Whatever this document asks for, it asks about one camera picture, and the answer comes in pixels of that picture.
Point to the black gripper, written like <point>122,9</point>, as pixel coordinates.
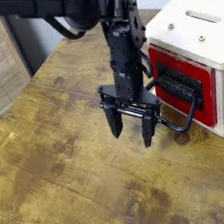
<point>129,95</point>

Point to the red drawer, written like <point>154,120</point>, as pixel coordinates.
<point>205,74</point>

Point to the black metal drawer handle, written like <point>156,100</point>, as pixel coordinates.
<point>179,90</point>

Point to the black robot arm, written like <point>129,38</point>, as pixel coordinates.
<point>125,36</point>

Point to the white wooden box cabinet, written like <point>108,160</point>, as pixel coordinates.
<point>194,29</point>

